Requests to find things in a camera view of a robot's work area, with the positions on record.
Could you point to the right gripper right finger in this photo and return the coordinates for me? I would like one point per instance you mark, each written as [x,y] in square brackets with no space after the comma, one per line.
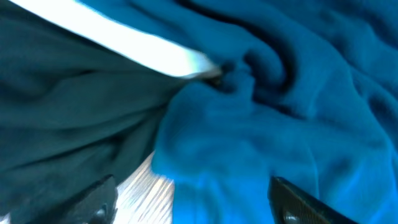
[291,205]

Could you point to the black garment at right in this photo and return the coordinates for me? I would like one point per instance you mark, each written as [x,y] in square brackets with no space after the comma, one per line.
[72,112]

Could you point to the blue t-shirt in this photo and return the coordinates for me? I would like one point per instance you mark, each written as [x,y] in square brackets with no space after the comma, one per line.
[308,93]

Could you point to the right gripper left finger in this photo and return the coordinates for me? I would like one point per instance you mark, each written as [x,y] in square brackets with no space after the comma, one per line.
[94,205]

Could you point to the white garment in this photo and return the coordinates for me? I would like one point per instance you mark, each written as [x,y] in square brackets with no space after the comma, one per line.
[149,50]

